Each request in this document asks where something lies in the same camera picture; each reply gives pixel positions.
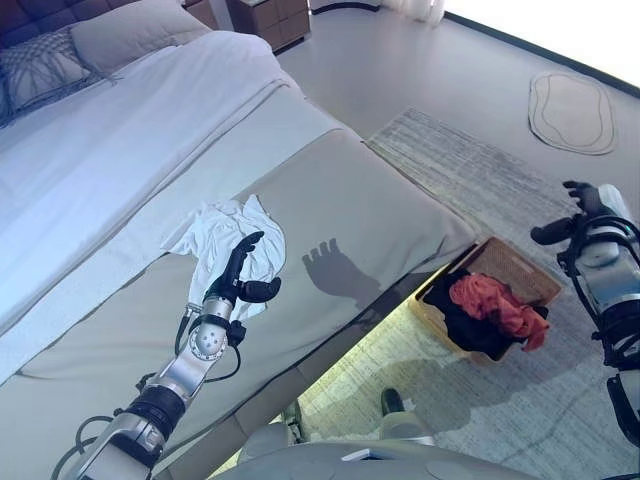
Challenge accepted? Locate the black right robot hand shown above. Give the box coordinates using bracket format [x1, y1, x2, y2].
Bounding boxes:
[530, 179, 634, 246]

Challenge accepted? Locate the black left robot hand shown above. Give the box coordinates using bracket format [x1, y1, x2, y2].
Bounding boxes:
[202, 230, 283, 307]

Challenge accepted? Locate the white garment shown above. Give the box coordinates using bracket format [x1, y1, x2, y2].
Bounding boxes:
[159, 193, 289, 322]

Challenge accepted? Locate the orange-red garment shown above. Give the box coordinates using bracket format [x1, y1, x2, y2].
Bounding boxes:
[448, 272, 552, 354]

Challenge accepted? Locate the black mesh garment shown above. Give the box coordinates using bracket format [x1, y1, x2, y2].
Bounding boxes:
[424, 268, 551, 362]

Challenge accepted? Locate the tan wicker laundry basket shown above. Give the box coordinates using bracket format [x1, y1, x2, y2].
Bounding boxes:
[408, 235, 565, 366]

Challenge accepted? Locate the bed with beige cover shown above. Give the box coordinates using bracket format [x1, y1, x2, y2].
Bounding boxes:
[0, 0, 479, 480]

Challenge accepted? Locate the small oval grey rug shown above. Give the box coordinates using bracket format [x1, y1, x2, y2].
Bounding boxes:
[527, 69, 617, 157]

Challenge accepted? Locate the white duvet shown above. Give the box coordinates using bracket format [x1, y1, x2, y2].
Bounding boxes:
[0, 30, 301, 321]

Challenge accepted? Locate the silver left robot leg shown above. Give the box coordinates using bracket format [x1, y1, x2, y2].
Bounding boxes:
[282, 399, 306, 444]

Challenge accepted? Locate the silver robot leg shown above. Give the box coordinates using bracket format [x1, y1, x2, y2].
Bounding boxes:
[282, 399, 306, 444]
[379, 387, 436, 446]

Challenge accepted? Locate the silver robot torso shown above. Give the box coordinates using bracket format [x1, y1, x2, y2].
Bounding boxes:
[209, 422, 541, 480]

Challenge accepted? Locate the silver right robot leg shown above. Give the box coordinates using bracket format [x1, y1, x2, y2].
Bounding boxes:
[379, 387, 436, 446]

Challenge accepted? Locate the wooden nightstand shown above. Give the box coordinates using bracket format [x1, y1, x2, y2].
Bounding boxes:
[227, 0, 311, 55]

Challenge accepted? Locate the plain beige pillow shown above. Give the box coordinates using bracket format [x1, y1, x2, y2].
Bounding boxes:
[69, 3, 211, 76]

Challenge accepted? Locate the white curtain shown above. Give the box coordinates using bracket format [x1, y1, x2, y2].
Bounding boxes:
[397, 0, 446, 22]

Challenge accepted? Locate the grey patterned fringed pillow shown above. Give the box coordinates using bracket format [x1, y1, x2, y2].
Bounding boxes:
[0, 27, 121, 129]

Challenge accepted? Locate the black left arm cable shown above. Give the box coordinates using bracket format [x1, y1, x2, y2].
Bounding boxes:
[49, 304, 246, 480]

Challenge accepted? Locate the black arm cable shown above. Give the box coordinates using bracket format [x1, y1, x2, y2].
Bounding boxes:
[49, 304, 246, 480]
[564, 219, 640, 371]

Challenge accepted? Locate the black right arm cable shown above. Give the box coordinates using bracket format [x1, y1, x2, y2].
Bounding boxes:
[564, 219, 640, 371]

